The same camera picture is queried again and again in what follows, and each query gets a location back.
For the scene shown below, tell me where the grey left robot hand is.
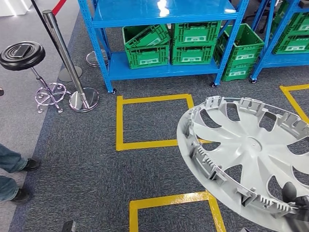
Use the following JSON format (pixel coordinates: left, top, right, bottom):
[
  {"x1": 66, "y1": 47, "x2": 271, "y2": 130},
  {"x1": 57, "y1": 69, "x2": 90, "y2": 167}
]
[{"x1": 61, "y1": 220, "x2": 78, "y2": 232}]

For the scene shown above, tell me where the person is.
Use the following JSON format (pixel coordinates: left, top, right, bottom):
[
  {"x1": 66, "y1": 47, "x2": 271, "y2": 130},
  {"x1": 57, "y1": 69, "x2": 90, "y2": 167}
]
[{"x1": 0, "y1": 143, "x2": 41, "y2": 204}]

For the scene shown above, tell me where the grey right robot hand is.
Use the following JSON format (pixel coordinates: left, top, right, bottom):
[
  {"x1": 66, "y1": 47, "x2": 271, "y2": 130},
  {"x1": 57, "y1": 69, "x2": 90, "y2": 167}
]
[{"x1": 282, "y1": 181, "x2": 309, "y2": 208}]

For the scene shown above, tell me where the black stool chrome base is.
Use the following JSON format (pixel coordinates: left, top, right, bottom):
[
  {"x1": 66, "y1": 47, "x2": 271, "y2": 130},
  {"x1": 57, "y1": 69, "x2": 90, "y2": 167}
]
[{"x1": 0, "y1": 41, "x2": 67, "y2": 114}]

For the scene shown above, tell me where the white low cabinet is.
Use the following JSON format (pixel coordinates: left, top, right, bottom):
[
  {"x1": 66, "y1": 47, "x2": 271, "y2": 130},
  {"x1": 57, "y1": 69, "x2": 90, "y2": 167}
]
[{"x1": 0, "y1": 0, "x2": 32, "y2": 17}]

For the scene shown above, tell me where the black phone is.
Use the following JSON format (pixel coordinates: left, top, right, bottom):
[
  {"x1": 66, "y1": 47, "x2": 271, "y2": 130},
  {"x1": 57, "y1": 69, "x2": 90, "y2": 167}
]
[{"x1": 12, "y1": 44, "x2": 32, "y2": 59}]

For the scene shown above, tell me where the red barrier belt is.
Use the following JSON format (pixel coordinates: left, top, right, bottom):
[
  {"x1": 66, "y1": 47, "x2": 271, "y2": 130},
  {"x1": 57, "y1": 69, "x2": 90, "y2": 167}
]
[{"x1": 51, "y1": 0, "x2": 67, "y2": 16}]

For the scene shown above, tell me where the black post barrier stanchion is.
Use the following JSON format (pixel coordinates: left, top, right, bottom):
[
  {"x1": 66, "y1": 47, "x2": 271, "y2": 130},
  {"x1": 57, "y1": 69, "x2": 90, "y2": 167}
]
[{"x1": 30, "y1": 0, "x2": 83, "y2": 83}]

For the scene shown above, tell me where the blue metal shelf rack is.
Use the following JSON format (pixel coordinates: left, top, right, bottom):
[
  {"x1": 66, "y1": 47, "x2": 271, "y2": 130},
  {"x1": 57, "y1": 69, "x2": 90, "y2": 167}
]
[
  {"x1": 250, "y1": 0, "x2": 309, "y2": 85},
  {"x1": 77, "y1": 0, "x2": 250, "y2": 94}
]

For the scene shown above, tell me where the grey plastic wheel hubcap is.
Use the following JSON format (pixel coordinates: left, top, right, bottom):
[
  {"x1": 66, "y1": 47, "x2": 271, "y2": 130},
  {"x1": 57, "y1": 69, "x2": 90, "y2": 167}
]
[{"x1": 176, "y1": 95, "x2": 309, "y2": 232}]

